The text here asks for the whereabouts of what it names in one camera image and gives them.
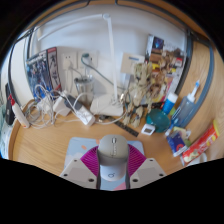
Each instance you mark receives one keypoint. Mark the teal bowl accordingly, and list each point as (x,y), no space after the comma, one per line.
(158,120)

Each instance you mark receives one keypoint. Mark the robot model kit box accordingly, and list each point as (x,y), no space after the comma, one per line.
(41,71)

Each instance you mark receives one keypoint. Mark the red snack can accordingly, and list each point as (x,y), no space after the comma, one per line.
(201,143)

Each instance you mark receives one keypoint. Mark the beige robot figure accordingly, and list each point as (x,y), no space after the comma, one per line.
(140,90)

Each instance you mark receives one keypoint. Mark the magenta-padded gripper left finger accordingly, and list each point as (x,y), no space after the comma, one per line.
(75,170)

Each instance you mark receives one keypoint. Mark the white power strip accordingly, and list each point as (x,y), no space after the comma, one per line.
(85,116)

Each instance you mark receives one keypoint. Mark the clear glass jar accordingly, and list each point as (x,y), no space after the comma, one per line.
(84,88)

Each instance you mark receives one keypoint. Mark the clear blue spray bottle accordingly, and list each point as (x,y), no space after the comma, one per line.
(186,110)

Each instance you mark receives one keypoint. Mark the white wall card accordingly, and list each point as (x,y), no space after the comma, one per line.
(131,63)

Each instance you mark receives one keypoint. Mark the small white square clock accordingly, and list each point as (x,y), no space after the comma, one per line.
(148,129)

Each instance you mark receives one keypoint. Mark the white bottle with red cap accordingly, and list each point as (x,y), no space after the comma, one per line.
(20,115)

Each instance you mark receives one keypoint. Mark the white wall socket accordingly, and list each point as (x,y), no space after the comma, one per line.
(69,61)
(92,59)

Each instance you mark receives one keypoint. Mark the blue packet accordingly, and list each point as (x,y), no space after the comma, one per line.
(176,142)

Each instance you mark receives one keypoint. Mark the colourful printed box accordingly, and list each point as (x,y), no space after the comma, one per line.
(170,63)

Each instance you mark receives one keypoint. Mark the black ruler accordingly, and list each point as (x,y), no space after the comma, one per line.
(126,128)

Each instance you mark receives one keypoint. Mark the pastel printed mouse pad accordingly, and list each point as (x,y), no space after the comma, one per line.
(76,146)

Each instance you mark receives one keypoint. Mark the grey computer mouse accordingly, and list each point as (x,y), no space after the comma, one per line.
(113,156)

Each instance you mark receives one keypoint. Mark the blue and white can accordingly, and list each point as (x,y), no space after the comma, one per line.
(169,104)

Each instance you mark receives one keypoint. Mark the white charger block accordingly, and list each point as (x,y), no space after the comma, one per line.
(60,106)

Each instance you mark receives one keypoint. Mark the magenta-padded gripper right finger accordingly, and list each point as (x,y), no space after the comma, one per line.
(148,170)

